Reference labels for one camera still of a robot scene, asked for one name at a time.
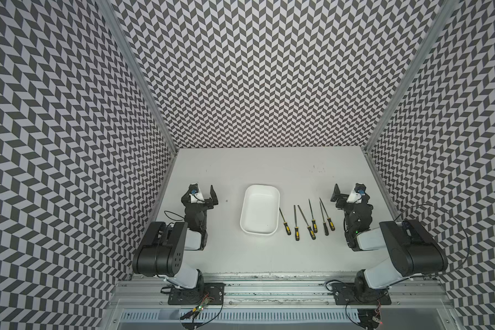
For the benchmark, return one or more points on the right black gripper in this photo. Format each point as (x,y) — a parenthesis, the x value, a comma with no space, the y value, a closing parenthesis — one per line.
(342,199)

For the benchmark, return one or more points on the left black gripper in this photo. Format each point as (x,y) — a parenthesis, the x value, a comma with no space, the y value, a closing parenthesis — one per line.
(209,203)

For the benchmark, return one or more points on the yellow black file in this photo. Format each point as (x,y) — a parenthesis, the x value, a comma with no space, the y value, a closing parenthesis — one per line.
(296,229)
(325,225)
(285,223)
(328,218)
(314,224)
(308,225)

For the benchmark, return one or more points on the white plastic storage box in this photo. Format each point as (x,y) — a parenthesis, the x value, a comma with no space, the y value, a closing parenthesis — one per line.
(260,210)

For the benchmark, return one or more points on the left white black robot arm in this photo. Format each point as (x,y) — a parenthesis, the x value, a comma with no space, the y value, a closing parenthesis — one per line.
(161,251)

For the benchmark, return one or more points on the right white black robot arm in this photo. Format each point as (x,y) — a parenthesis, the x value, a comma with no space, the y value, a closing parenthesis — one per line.
(412,249)

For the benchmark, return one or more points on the left base wiring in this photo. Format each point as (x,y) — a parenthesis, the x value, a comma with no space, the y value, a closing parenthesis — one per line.
(200,311)

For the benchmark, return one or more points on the base wiring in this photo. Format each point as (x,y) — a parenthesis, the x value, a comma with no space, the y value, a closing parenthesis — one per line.
(200,311)
(367,315)

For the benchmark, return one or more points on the right base wiring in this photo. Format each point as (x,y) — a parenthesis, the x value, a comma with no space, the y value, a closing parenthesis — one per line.
(367,315)

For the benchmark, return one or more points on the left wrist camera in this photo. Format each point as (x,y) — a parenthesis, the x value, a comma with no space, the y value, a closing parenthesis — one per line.
(196,197)

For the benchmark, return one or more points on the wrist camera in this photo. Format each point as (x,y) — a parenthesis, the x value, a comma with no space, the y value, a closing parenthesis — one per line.
(355,196)
(196,197)

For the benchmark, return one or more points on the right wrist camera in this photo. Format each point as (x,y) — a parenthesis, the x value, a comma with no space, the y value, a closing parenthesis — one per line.
(355,196)

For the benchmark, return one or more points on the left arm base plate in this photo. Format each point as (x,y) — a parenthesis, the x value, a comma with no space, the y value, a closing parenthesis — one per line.
(214,292)

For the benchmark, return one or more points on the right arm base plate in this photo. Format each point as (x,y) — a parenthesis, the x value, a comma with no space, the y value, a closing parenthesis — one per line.
(345,292)

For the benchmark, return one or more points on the aluminium mounting rail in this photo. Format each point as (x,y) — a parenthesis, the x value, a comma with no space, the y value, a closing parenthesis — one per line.
(281,289)

